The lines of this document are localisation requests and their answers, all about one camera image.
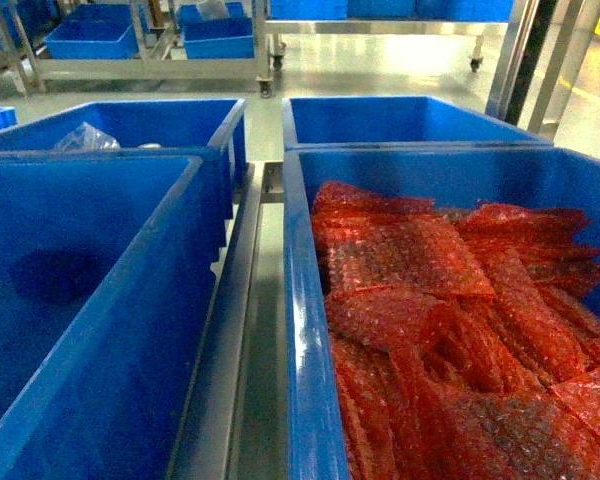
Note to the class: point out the blue bin behind right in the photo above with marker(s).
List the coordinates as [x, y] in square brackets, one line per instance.
[414, 120]

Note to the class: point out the blue bin behind left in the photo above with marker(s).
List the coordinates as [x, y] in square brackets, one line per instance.
[213, 128]

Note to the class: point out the blue bin with red bags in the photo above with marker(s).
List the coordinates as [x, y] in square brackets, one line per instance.
[534, 178]

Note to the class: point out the stainless steel shelf rack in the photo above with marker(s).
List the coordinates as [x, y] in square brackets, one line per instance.
[235, 422]

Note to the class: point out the blue plastic bin left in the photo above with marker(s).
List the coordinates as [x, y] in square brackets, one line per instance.
[105, 285]

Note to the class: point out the blue bin far rack centre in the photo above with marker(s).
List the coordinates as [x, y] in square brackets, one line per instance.
[230, 38]

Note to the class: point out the blue bin rack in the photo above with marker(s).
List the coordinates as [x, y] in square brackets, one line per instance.
[86, 39]
[230, 38]

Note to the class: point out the red bubble wrap bags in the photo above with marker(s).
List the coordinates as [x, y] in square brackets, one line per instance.
[461, 343]

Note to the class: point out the far stainless steel rack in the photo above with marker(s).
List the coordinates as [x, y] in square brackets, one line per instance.
[25, 24]

